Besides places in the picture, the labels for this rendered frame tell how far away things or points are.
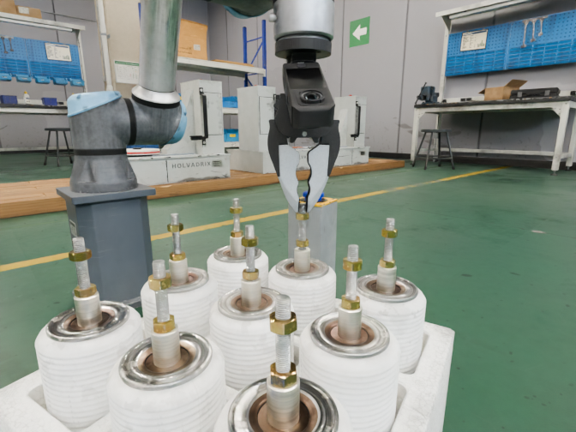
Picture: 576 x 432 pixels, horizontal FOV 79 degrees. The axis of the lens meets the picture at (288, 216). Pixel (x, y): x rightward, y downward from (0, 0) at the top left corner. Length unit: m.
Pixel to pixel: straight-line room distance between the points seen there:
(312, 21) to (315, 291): 0.33
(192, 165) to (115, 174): 1.75
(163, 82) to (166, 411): 0.77
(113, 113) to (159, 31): 0.21
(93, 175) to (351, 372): 0.76
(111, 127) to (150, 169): 1.61
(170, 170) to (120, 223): 1.67
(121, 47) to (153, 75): 6.02
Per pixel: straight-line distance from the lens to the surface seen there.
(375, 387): 0.34
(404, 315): 0.43
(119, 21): 7.05
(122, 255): 0.96
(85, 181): 0.95
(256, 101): 3.07
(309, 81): 0.42
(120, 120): 0.94
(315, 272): 0.49
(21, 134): 8.75
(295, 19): 0.46
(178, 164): 2.61
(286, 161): 0.45
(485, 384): 0.78
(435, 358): 0.48
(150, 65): 0.94
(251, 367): 0.40
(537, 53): 5.20
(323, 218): 0.63
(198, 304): 0.46
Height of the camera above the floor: 0.44
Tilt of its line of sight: 14 degrees down
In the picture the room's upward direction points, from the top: straight up
